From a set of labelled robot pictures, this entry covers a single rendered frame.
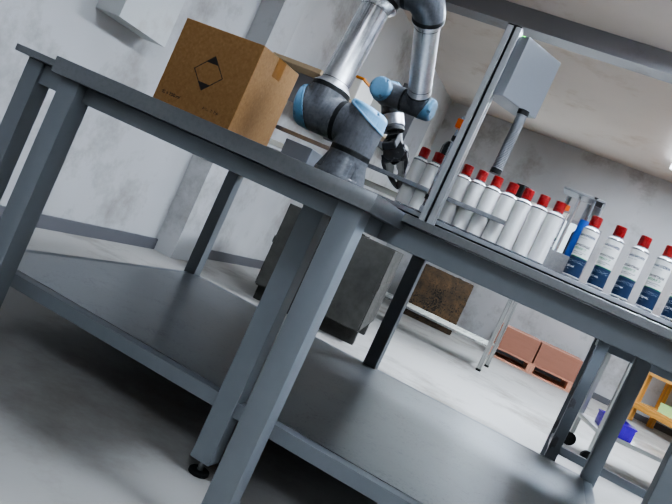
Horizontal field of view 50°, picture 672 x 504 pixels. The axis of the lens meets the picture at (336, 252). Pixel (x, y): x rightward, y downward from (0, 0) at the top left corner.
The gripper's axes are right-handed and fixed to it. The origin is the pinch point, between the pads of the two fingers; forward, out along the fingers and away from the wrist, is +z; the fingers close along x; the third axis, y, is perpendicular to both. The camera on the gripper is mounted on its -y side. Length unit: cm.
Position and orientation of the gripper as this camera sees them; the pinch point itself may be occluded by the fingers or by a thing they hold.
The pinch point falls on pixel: (396, 184)
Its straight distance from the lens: 238.7
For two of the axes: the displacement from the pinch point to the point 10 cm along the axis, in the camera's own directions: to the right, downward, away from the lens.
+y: 3.0, 0.9, 9.5
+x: -9.5, 1.0, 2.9
